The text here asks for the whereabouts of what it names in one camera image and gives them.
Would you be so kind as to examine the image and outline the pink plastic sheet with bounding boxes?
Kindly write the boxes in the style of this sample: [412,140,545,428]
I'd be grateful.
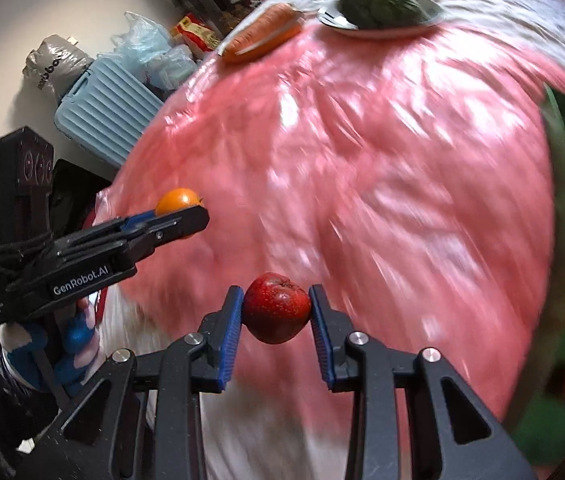
[92,22,565,426]

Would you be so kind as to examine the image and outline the light blue suitcase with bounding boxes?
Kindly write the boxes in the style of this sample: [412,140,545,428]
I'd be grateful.
[54,56,162,168]

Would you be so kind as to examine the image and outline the black camera box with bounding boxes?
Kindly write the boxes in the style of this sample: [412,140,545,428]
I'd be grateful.
[0,126,54,259]

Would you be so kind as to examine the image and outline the small orange tangerine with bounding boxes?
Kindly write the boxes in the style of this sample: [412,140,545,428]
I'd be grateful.
[154,188,202,216]

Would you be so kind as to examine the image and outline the translucent plastic bags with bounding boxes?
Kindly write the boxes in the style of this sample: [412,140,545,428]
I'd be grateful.
[100,11,198,93]

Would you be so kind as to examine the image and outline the blue gloved left hand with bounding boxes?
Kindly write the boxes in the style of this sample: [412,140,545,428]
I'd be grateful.
[0,298,101,398]

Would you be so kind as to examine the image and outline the red apple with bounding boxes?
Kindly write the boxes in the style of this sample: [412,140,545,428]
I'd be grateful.
[241,272,311,344]

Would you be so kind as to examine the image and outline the white plate with greens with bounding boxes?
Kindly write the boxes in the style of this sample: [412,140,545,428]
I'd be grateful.
[317,0,447,40]

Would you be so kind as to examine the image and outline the green leafy vegetable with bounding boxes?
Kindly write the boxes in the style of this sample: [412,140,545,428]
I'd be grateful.
[337,0,427,31]

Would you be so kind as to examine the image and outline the orange rimmed white plate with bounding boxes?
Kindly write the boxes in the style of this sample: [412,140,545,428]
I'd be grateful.
[220,13,304,64]

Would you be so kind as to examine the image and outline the red yellow rice bag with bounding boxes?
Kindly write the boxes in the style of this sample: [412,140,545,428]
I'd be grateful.
[170,13,220,60]

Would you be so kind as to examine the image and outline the carrot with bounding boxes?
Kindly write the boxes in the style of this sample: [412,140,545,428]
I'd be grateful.
[222,3,303,60]

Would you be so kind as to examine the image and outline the grey sack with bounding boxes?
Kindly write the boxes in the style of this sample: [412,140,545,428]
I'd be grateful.
[22,35,94,104]

